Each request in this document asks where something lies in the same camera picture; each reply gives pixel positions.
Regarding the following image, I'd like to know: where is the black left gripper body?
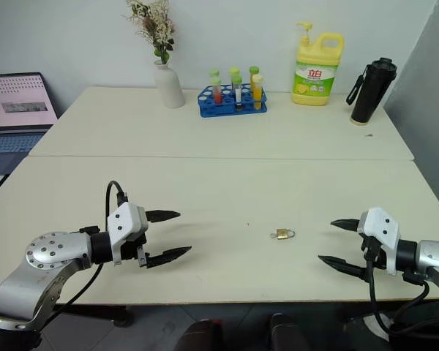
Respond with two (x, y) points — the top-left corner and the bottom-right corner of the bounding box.
(119, 230), (149, 270)

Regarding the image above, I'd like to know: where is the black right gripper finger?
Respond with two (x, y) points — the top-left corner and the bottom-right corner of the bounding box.
(318, 254), (370, 281)
(329, 218), (360, 233)

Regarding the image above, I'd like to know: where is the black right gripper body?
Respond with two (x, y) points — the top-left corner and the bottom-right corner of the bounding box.
(361, 235), (388, 271)

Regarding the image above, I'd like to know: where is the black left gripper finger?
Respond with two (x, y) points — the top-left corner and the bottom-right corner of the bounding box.
(145, 246), (193, 270)
(145, 209), (182, 224)

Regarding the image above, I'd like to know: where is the dark rounded shape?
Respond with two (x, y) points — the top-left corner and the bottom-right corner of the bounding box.
(174, 317), (225, 351)
(340, 313), (393, 351)
(268, 312), (312, 351)

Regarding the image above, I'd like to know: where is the blue test tube rack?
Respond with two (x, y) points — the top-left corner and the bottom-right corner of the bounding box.
(198, 83), (269, 119)

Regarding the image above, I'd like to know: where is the white ceramic vase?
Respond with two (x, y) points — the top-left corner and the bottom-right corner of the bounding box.
(153, 59), (187, 110)

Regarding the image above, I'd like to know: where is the green-capped tube, red liquid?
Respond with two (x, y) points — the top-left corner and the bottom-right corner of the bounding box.
(210, 75), (223, 106)

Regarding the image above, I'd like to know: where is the green-capped tube, white label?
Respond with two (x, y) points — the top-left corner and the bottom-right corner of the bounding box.
(230, 75), (244, 111)

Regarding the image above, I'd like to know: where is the yellow dish soap pump bottle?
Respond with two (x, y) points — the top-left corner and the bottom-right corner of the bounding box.
(290, 21), (345, 107)

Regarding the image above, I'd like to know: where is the yellow-capped tube, orange liquid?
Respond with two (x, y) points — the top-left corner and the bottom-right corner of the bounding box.
(252, 73), (264, 110)

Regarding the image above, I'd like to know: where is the green-capped tube, orange liquid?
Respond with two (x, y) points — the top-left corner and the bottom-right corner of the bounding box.
(248, 65), (260, 92)

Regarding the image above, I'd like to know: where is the open laptop computer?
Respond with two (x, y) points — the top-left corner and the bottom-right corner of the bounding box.
(0, 71), (60, 176)

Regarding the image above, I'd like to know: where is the dried flower bouquet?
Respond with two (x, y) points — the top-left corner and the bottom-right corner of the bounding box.
(121, 0), (177, 65)

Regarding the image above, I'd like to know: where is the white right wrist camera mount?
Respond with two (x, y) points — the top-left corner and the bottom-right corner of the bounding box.
(356, 206), (402, 276)

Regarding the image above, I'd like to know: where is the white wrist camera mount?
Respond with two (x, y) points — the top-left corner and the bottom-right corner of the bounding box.
(106, 203), (149, 266)
(356, 206), (402, 276)

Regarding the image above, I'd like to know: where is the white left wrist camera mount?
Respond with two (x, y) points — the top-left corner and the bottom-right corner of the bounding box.
(106, 203), (149, 266)

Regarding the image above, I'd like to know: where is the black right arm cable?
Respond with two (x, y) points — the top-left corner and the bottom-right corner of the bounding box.
(364, 251), (432, 336)

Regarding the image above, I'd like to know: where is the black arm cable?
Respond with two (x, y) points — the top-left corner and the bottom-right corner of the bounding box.
(364, 251), (432, 336)
(40, 180), (130, 323)

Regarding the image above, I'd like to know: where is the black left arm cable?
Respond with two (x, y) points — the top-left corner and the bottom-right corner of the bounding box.
(40, 180), (130, 323)

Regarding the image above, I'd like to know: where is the black table frame bar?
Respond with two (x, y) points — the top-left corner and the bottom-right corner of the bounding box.
(54, 303), (133, 328)

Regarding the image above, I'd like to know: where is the black tumbler with strap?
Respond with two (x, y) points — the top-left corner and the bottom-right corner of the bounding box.
(345, 56), (399, 127)

